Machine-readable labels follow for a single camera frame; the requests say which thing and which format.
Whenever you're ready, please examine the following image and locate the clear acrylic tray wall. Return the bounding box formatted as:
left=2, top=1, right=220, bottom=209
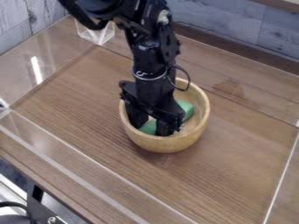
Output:
left=0, top=101, right=198, bottom=224

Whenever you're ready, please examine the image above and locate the green rectangular stick block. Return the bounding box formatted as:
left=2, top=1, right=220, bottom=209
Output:
left=138, top=100, right=194, bottom=136

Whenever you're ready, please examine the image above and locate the wooden bowl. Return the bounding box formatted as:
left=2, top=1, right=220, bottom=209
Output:
left=118, top=82, right=210, bottom=153

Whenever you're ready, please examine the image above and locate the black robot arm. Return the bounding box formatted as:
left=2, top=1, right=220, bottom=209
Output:
left=58, top=0, right=184, bottom=137

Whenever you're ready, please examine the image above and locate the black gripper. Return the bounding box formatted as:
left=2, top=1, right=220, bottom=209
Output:
left=118, top=71, right=185, bottom=137

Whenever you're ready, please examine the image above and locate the black cable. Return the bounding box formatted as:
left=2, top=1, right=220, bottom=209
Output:
left=0, top=201, right=29, bottom=212

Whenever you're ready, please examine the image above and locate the black metal table frame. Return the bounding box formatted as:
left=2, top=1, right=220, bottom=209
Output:
left=26, top=185, right=67, bottom=224

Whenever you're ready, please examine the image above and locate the clear acrylic corner bracket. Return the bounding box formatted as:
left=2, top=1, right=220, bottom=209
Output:
left=74, top=21, right=116, bottom=46

